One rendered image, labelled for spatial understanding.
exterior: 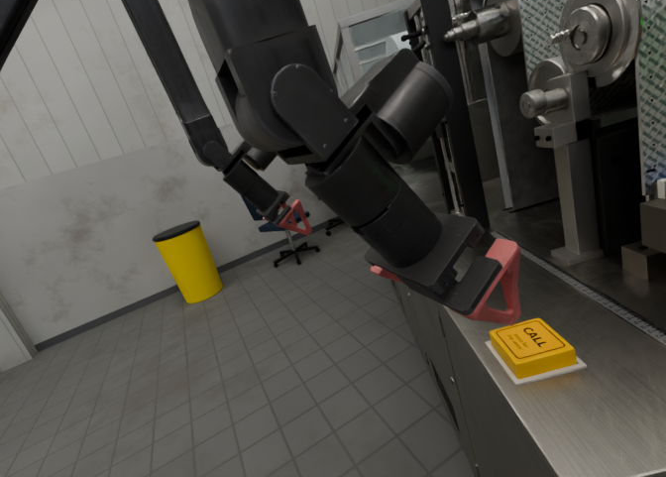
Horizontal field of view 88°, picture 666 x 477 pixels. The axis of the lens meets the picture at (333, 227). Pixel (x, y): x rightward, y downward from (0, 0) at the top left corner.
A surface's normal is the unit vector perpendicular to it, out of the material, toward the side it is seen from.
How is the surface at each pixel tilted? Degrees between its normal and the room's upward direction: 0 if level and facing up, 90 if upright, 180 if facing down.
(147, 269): 90
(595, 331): 0
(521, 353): 0
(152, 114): 90
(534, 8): 92
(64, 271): 90
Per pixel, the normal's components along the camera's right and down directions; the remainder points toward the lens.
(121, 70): 0.41, 0.13
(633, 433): -0.29, -0.92
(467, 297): -0.68, -0.61
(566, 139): 0.03, 0.27
